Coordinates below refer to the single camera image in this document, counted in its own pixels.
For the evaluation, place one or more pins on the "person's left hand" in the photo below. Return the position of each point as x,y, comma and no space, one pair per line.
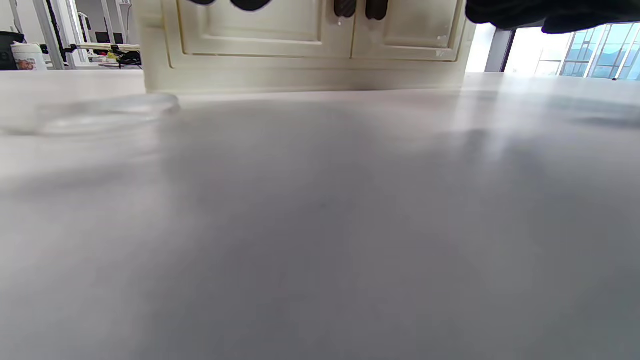
575,12

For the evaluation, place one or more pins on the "cream plastic cabinet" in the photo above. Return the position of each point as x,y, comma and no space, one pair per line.
300,75

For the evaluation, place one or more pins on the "small white box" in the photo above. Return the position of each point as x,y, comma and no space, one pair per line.
107,112

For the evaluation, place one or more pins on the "white printed bottle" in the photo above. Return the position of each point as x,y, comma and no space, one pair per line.
27,57

